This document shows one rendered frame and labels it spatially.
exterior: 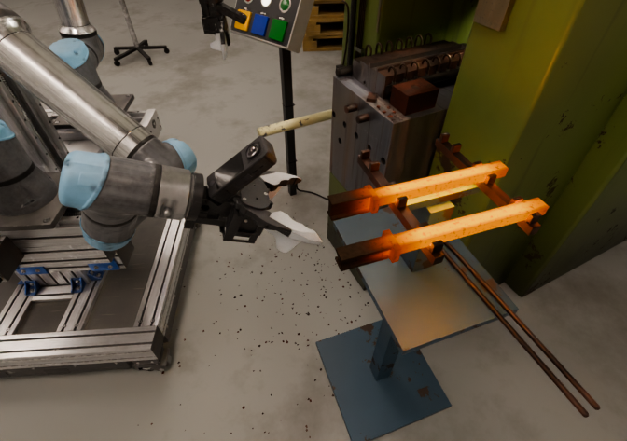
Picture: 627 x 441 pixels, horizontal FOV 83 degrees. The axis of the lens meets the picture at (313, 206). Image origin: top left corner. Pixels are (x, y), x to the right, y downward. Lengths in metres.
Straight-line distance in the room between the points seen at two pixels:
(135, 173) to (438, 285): 0.71
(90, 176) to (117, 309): 1.19
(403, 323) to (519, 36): 0.73
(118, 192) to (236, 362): 1.22
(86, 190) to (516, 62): 0.95
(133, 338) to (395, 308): 1.01
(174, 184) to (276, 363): 1.19
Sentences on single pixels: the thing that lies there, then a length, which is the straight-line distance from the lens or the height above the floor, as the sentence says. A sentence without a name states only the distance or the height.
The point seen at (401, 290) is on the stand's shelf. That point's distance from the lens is 0.90.
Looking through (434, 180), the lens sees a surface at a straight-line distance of 0.76.
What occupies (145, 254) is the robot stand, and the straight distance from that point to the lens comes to 1.79.
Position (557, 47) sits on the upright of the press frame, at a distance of 1.01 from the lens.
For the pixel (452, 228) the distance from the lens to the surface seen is 0.67.
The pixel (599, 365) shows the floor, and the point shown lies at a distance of 1.98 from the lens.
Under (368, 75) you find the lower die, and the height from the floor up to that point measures 0.96.
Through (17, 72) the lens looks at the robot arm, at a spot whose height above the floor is 1.25.
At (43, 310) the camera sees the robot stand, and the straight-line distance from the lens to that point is 1.81.
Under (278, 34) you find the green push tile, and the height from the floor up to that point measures 1.00.
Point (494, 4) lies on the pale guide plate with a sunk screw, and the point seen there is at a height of 1.24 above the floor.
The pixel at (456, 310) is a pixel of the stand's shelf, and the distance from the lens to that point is 0.91.
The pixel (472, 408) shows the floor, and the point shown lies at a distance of 1.65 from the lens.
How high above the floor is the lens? 1.48
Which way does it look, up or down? 44 degrees down
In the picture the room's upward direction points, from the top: straight up
